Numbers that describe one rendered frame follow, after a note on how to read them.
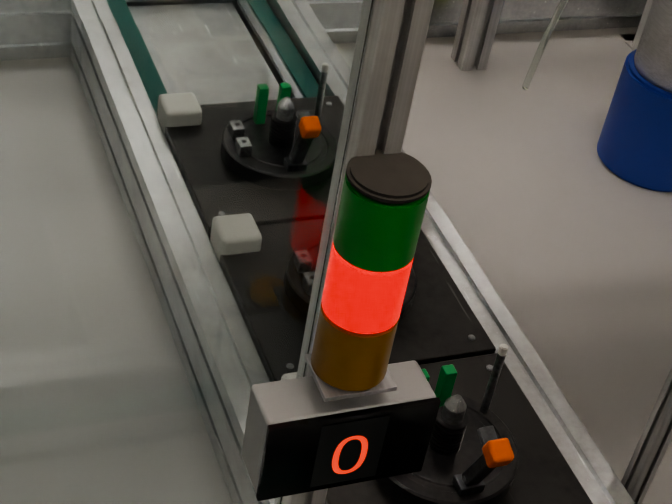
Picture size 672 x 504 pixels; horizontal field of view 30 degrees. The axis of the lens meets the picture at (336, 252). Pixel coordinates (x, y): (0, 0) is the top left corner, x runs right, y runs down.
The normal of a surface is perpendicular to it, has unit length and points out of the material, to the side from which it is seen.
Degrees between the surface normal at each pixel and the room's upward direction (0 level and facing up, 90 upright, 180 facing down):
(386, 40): 90
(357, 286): 90
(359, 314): 90
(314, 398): 0
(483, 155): 0
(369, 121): 90
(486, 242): 0
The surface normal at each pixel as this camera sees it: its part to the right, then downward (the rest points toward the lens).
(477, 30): 0.33, 0.63
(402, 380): 0.14, -0.77
